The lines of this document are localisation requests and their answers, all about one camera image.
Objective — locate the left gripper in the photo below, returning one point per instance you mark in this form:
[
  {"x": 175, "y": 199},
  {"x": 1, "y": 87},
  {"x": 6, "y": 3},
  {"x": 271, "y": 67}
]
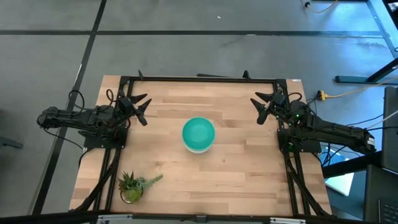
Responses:
[{"x": 128, "y": 108}]

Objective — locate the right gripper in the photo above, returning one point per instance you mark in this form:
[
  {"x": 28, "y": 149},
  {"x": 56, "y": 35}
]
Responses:
[{"x": 278, "y": 105}]

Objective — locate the teal ceramic bowl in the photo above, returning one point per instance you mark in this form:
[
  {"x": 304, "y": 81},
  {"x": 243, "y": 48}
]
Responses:
[{"x": 198, "y": 132}]

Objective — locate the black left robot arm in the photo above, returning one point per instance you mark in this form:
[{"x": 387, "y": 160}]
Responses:
[{"x": 77, "y": 119}]

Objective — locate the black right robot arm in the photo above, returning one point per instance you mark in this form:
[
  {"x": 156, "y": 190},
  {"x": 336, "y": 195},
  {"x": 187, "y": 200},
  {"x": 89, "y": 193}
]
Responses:
[{"x": 335, "y": 129}]

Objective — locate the yellow power strip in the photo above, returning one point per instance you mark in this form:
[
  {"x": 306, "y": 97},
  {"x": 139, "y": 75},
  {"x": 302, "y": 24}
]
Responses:
[{"x": 322, "y": 95}]

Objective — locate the potted succulent plant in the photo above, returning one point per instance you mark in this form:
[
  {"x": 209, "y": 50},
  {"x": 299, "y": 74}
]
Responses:
[{"x": 132, "y": 189}]

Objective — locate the black diagonal desk bar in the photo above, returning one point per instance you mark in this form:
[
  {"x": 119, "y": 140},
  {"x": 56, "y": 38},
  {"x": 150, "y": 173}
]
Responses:
[{"x": 351, "y": 165}]

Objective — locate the white paper sheet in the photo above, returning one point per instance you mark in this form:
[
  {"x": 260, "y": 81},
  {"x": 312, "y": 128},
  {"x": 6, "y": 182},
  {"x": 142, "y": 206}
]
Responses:
[{"x": 340, "y": 183}]

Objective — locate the dark grey monitor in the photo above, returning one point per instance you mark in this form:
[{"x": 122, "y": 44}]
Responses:
[{"x": 390, "y": 130}]

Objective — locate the black crossbar with silver brackets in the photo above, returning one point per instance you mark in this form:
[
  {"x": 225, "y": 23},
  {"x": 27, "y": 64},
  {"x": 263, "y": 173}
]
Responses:
[{"x": 46, "y": 217}]

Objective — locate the dark laptop with keyboard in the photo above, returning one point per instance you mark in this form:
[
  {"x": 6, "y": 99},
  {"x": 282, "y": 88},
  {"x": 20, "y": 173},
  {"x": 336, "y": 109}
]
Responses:
[{"x": 381, "y": 199}]

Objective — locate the black aluminium table frame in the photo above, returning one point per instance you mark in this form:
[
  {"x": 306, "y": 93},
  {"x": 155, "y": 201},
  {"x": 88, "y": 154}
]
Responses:
[{"x": 217, "y": 80}]

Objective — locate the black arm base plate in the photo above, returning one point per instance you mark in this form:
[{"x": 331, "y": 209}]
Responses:
[
  {"x": 311, "y": 147},
  {"x": 93, "y": 143}
]

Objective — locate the black desk leg frame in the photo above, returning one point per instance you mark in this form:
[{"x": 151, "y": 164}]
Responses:
[{"x": 351, "y": 79}]

